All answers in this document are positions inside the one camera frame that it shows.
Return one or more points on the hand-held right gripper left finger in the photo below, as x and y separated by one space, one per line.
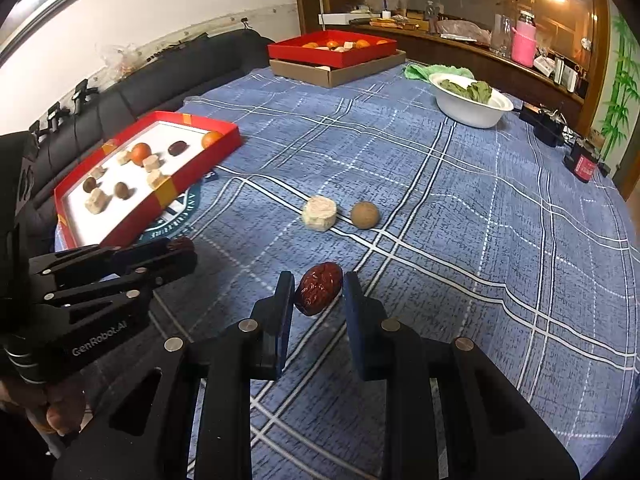
285 320

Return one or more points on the black sofa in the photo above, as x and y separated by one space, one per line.
150 90

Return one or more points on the small white boxes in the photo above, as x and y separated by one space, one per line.
557 70

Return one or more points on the flat white box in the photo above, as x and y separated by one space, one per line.
340 18

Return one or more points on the brown cardboard box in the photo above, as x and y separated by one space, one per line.
350 75

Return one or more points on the crumpled plastic bag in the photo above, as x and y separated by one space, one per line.
462 30

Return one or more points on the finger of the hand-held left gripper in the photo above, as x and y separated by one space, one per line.
100 258
165 270

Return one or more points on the black device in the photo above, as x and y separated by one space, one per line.
542 127

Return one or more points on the red tray box white inside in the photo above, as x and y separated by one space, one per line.
130 225

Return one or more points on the clear glass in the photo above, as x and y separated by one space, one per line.
502 37

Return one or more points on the framed wall picture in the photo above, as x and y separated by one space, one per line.
40 0

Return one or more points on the white bowl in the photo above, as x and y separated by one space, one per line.
470 112

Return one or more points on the red box with oranges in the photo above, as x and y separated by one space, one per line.
300 56

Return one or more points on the green leaves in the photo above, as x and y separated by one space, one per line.
472 91

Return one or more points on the dark jar red label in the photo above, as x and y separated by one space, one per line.
582 165

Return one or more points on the person's left hand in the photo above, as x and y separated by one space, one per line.
62 412

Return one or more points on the wooden cabinet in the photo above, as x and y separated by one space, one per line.
475 60

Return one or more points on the small orange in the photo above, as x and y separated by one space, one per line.
212 139
140 153

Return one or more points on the pink cup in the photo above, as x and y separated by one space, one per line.
524 45

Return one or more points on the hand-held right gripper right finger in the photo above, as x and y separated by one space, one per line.
355 325

